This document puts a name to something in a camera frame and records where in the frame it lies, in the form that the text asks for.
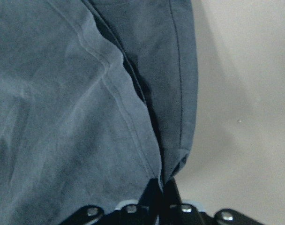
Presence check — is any black graphic t-shirt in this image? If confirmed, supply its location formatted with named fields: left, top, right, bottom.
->
left=0, top=0, right=198, bottom=225

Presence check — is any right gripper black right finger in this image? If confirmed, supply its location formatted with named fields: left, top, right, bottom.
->
left=163, top=179, right=181, bottom=207

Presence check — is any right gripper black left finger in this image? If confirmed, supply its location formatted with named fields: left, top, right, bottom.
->
left=139, top=179, right=162, bottom=208

